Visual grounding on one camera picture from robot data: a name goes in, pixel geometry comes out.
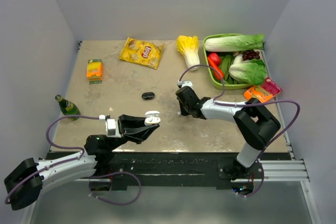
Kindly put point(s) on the orange carrot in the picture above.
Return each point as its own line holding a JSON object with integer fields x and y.
{"x": 218, "y": 74}

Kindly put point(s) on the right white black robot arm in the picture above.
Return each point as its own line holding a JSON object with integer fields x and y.
{"x": 255, "y": 122}

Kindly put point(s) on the dark green spinach leaves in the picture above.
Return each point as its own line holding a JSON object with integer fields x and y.
{"x": 227, "y": 61}

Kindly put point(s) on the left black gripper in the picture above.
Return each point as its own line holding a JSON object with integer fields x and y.
{"x": 135, "y": 128}

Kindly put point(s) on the long green white cabbage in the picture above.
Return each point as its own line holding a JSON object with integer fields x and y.
{"x": 231, "y": 43}

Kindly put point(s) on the yellow napa cabbage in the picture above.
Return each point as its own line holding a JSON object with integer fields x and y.
{"x": 188, "y": 47}

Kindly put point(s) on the green lettuce head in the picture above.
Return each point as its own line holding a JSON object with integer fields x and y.
{"x": 250, "y": 71}

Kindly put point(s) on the white earbud charging case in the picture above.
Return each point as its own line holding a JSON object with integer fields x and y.
{"x": 152, "y": 117}

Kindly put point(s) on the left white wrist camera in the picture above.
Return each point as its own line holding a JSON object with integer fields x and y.
{"x": 110, "y": 124}

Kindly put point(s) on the yellow Lays chips bag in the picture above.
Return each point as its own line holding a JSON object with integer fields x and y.
{"x": 141, "y": 53}

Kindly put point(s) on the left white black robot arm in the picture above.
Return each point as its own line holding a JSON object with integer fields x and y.
{"x": 30, "y": 178}

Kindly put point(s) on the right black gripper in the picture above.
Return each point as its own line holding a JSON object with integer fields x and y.
{"x": 183, "y": 112}

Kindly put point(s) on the black base mount frame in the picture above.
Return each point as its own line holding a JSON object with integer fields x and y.
{"x": 163, "y": 169}

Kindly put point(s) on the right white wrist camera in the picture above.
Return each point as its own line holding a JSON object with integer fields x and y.
{"x": 185, "y": 83}

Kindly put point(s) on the green glass bottle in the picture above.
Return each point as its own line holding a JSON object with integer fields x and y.
{"x": 66, "y": 106}

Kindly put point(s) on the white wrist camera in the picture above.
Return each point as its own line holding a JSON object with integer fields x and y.
{"x": 110, "y": 124}
{"x": 185, "y": 83}

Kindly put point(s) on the red pepper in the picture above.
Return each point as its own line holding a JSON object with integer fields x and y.
{"x": 215, "y": 58}

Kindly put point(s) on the orange pink snack packet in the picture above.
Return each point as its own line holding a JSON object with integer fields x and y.
{"x": 263, "y": 92}

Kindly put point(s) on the black earbud charging case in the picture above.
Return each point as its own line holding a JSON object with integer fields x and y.
{"x": 148, "y": 95}

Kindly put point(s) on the dark purple grapes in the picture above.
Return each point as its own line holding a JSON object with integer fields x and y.
{"x": 251, "y": 54}

